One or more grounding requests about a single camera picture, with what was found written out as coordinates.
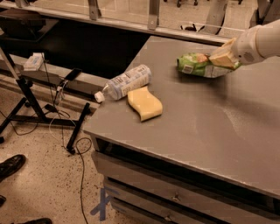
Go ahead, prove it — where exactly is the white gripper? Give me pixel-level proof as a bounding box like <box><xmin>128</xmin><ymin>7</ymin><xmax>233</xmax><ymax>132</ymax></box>
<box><xmin>209</xmin><ymin>25</ymin><xmax>264</xmax><ymax>69</ymax></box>

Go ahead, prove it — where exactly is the green rice chip bag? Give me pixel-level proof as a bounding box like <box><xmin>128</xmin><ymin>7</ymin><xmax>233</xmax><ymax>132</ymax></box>
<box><xmin>177</xmin><ymin>52</ymin><xmax>241</xmax><ymax>78</ymax></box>

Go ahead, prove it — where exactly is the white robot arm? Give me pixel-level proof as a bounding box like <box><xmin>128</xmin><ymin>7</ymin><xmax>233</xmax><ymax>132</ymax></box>
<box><xmin>209</xmin><ymin>20</ymin><xmax>280</xmax><ymax>68</ymax></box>

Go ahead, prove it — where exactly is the yellow sponge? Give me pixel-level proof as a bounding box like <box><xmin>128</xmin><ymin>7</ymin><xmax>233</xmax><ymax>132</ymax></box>
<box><xmin>128</xmin><ymin>87</ymin><xmax>163</xmax><ymax>122</ymax></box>

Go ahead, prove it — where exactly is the grey drawer cabinet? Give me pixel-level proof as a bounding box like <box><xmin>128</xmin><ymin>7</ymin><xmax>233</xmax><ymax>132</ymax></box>
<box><xmin>84</xmin><ymin>37</ymin><xmax>280</xmax><ymax>224</ymax></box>

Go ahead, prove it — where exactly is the clear plastic water bottle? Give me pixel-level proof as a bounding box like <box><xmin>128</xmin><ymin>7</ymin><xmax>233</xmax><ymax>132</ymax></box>
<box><xmin>94</xmin><ymin>65</ymin><xmax>151</xmax><ymax>102</ymax></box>

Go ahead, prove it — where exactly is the metal window railing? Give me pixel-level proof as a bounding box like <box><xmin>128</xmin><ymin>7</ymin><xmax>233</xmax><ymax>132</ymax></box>
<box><xmin>0</xmin><ymin>0</ymin><xmax>261</xmax><ymax>47</ymax></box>

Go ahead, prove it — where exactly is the black phone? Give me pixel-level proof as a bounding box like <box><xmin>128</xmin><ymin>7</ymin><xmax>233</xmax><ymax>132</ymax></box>
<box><xmin>65</xmin><ymin>68</ymin><xmax>82</xmax><ymax>81</ymax></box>

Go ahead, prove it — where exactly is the blue tape cross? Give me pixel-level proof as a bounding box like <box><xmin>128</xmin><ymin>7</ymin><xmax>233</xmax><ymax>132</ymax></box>
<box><xmin>90</xmin><ymin>187</ymin><xmax>116</xmax><ymax>222</ymax></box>

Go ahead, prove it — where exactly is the white box on stand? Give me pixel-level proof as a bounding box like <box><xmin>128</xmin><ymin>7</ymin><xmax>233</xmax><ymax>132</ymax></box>
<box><xmin>24</xmin><ymin>52</ymin><xmax>44</xmax><ymax>71</ymax></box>

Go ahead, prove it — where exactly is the black metal stand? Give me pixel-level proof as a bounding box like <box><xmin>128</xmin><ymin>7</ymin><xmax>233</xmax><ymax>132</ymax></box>
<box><xmin>0</xmin><ymin>48</ymin><xmax>90</xmax><ymax>154</ymax></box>

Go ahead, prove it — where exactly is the black shoe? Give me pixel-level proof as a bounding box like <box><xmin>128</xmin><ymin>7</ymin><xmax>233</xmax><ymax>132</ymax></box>
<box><xmin>0</xmin><ymin>154</ymin><xmax>26</xmax><ymax>182</ymax></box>
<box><xmin>11</xmin><ymin>218</ymin><xmax>53</xmax><ymax>224</ymax></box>

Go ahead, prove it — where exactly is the black shoe at bottom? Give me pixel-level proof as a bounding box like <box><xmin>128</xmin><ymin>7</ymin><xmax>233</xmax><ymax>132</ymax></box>
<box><xmin>11</xmin><ymin>218</ymin><xmax>53</xmax><ymax>224</ymax></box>

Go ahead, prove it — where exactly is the black floor cable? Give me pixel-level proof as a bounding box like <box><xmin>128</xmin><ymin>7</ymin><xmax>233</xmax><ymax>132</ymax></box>
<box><xmin>74</xmin><ymin>136</ymin><xmax>93</xmax><ymax>224</ymax></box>

